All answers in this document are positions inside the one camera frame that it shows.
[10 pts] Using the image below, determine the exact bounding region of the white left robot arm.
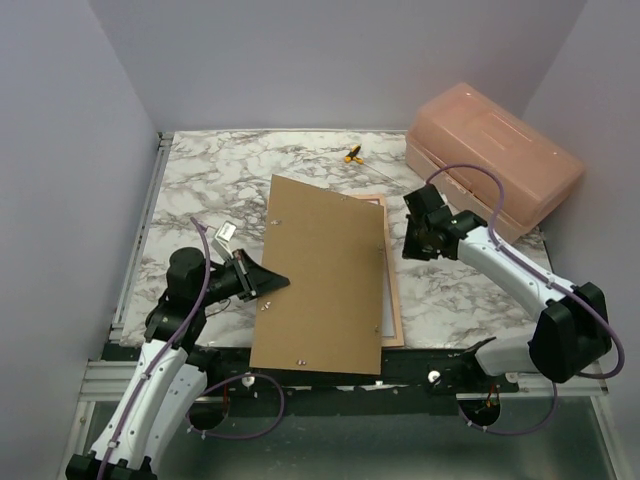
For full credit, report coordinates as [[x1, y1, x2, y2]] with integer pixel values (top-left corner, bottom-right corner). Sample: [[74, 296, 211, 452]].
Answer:
[[65, 247, 290, 479]]

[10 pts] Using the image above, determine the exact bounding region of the pink translucent plastic box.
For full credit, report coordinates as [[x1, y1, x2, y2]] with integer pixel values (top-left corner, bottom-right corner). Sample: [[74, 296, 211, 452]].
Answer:
[[405, 83, 585, 243]]

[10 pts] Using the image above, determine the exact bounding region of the brown frame backing board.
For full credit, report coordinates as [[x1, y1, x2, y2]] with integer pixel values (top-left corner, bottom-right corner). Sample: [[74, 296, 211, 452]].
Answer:
[[250, 176, 385, 375]]

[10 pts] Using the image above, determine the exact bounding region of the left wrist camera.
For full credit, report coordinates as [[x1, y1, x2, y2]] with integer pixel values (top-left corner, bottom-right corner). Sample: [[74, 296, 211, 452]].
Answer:
[[211, 221, 237, 263]]

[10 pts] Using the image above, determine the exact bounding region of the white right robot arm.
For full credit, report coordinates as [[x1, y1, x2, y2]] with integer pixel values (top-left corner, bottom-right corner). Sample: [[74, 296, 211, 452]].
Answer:
[[402, 184, 613, 392]]

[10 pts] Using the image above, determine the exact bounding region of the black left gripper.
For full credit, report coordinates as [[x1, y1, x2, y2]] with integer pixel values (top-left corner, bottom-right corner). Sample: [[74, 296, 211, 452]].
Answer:
[[196, 248, 290, 308]]

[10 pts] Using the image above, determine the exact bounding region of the yellow black T-handle hex key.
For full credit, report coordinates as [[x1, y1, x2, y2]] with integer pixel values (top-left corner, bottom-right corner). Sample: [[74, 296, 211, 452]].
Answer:
[[343, 144, 394, 182]]

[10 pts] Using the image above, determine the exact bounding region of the aluminium extrusion frame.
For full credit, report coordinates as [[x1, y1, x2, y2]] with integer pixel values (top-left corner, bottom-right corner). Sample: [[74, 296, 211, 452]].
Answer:
[[41, 117, 159, 479]]

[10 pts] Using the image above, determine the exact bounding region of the pink wooden picture frame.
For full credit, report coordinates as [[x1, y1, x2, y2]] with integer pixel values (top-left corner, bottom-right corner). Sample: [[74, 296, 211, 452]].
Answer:
[[357, 194, 405, 348]]

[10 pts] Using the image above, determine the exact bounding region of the landscape photo print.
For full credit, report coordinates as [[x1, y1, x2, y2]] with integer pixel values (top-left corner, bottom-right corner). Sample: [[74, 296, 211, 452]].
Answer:
[[382, 238, 397, 347]]

